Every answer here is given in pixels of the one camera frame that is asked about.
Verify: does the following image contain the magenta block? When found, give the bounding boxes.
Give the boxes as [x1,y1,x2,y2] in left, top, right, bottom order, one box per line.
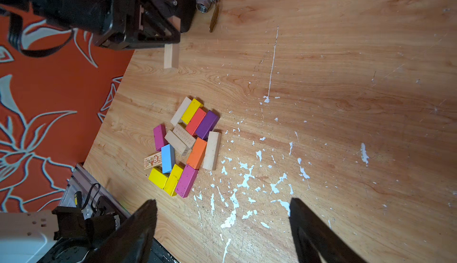
[153,124,168,152]
[175,165,199,198]

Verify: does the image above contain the yellow block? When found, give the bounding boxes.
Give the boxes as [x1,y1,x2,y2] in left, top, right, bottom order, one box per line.
[181,99,203,125]
[163,164,183,197]
[148,167,169,189]

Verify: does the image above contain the magenta block lower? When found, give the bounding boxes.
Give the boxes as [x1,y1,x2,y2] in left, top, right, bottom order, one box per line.
[175,165,199,198]

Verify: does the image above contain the magenta block left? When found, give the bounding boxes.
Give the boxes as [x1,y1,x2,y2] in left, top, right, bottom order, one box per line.
[153,124,168,152]

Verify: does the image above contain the orange block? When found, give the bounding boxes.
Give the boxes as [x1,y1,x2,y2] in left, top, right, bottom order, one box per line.
[186,137,207,170]

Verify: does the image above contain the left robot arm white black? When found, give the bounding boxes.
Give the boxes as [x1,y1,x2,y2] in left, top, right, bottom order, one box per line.
[1,0,180,51]

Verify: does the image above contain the blue block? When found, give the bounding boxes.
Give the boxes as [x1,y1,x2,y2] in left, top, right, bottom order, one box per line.
[161,144,175,174]

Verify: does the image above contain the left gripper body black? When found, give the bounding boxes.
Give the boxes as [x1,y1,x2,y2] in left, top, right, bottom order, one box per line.
[94,0,180,51]

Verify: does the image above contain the red block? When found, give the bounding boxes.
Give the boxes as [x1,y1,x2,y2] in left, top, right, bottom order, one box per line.
[186,108,207,136]

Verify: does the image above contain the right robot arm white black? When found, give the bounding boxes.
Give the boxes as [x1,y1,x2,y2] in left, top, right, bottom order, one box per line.
[1,197,364,263]

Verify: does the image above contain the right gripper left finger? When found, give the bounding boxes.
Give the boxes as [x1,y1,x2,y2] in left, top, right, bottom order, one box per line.
[83,199,158,263]

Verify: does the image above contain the printed wooden block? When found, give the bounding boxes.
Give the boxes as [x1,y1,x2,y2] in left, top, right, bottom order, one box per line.
[144,152,163,170]

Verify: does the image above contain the natural wood block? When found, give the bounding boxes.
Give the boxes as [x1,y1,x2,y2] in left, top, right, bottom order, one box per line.
[202,131,221,171]
[170,97,192,126]
[164,43,180,69]
[165,130,189,155]
[173,124,196,149]

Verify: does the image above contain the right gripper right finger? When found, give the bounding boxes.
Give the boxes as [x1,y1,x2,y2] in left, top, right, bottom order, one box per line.
[289,197,365,263]

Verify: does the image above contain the purple block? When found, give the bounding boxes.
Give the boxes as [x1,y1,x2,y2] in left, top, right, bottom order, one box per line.
[196,111,220,140]

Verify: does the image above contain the metal ball valve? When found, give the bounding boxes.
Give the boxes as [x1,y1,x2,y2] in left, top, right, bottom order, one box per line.
[196,0,220,33]

